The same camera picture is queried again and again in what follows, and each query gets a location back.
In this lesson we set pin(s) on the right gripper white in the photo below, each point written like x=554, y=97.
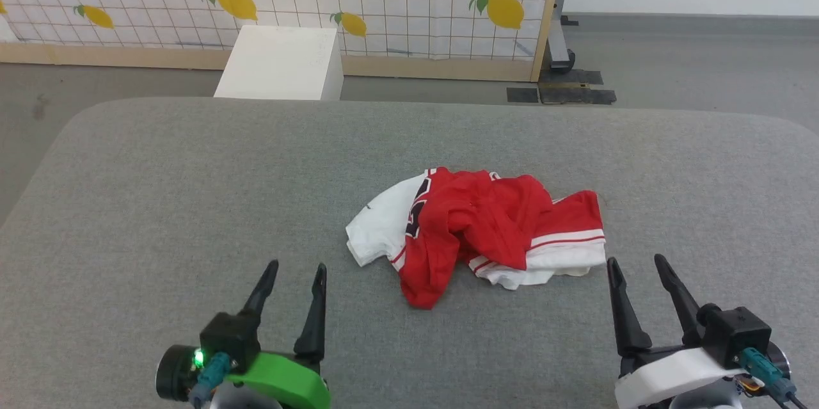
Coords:
x=672, y=377

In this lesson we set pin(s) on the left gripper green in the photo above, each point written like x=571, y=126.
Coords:
x=288, y=380

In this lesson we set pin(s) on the red and white basketball jersey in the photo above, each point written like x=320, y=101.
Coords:
x=480, y=223

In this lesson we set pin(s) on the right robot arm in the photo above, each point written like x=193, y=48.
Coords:
x=707, y=402

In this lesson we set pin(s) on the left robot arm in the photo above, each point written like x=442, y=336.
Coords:
x=246, y=401

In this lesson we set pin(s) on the long black floor tape patch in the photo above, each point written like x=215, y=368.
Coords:
x=577, y=96

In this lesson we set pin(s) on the small black floor tape patch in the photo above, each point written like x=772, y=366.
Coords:
x=523, y=95

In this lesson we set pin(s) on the grey metal stand leg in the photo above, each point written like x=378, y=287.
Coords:
x=558, y=38

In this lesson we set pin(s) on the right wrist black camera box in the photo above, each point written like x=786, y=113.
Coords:
x=736, y=332

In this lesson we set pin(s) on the white box pedestal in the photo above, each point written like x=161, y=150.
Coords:
x=281, y=63

